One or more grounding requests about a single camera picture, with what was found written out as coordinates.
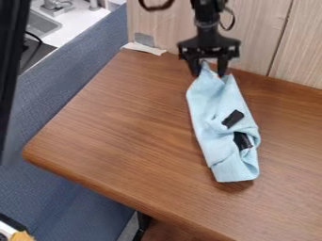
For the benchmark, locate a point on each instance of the toy sink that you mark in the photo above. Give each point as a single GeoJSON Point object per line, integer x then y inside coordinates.
{"type": "Point", "coordinates": [54, 14]}

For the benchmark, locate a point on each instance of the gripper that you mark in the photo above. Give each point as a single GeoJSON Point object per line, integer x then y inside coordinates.
{"type": "Point", "coordinates": [208, 44]}

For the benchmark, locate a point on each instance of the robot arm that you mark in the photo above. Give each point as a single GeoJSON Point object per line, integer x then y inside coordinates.
{"type": "Point", "coordinates": [206, 12]}

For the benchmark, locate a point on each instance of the light blue cloth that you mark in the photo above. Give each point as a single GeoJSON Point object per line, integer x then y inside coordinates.
{"type": "Point", "coordinates": [222, 125]}

